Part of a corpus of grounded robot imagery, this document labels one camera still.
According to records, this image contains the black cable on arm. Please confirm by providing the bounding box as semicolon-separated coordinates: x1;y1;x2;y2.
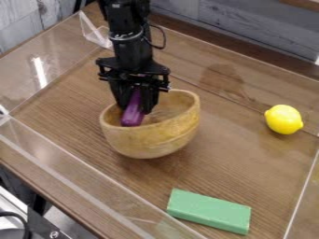
141;22;168;50

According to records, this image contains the purple toy eggplant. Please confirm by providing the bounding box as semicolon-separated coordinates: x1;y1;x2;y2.
121;89;144;127

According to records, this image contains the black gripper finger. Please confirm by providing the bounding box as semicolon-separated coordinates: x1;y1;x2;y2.
140;84;160;115
109;81;133;110

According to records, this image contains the clear acrylic front wall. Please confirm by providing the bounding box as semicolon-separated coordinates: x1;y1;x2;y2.
0;116;207;239

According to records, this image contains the brown wooden bowl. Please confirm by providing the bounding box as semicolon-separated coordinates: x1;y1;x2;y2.
98;90;200;159

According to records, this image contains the black cable lower left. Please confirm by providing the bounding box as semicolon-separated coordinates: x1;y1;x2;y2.
0;210;30;239

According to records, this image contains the green rectangular sponge block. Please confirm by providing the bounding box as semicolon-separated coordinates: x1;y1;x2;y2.
166;189;252;235

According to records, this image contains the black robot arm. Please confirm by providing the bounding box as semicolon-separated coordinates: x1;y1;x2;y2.
96;0;170;114

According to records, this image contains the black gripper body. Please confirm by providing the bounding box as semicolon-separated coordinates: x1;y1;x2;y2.
96;34;169;92

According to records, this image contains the yellow toy lemon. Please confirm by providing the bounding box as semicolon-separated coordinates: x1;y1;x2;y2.
264;105;304;135

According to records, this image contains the clear acrylic corner bracket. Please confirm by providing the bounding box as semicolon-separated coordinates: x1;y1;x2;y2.
78;11;112;49

